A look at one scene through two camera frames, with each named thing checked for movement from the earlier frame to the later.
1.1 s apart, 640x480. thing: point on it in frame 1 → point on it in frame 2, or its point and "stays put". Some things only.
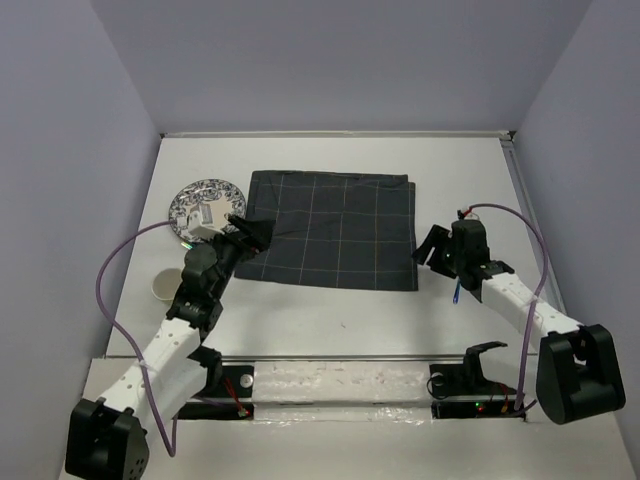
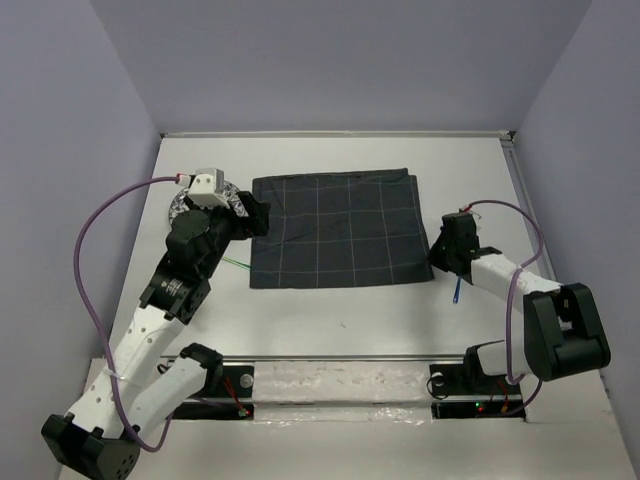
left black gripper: x=259 y=232 → x=246 y=227
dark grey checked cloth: x=334 y=229 stays put
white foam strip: x=341 y=382 stays put
